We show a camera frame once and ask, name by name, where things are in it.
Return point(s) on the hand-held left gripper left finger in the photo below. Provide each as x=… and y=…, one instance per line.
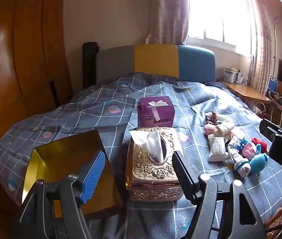
x=93, y=176

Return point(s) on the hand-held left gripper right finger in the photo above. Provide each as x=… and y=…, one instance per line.
x=183, y=176

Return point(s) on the red fuzzy sock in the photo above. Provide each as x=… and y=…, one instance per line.
x=260, y=144

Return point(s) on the gold metal box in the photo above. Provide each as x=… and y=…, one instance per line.
x=63, y=154

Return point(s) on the white plastic packet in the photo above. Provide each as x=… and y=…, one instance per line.
x=217, y=149

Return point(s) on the white waffle towel roll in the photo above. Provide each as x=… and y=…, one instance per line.
x=223, y=129

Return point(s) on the dusty pink scrunchie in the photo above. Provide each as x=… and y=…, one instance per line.
x=212, y=119

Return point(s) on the ornate gold tissue box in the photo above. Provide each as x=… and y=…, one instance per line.
x=153, y=181

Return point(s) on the white tissue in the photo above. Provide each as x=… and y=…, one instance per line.
x=153, y=144

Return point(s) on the white and blue cloth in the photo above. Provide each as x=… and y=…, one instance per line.
x=235, y=143

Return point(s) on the pink knit sock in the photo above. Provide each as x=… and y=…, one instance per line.
x=208, y=129

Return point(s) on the blue chair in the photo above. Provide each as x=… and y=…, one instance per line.
x=272, y=84

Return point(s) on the purple tissue box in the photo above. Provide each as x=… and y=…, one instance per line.
x=153, y=115

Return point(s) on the wooden bedside table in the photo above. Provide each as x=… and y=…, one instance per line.
x=245, y=90

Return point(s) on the grey checked printed blanket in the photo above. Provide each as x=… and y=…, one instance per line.
x=193, y=99

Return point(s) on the small white carton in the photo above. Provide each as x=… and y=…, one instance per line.
x=242, y=78

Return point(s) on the pink patterned curtain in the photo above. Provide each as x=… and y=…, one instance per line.
x=168, y=10
x=260, y=42

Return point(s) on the dark rolled mat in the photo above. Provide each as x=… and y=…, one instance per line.
x=89, y=64

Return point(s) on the grey yellow blue headboard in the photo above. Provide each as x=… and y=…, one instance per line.
x=155, y=59

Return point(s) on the window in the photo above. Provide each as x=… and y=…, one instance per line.
x=218, y=12

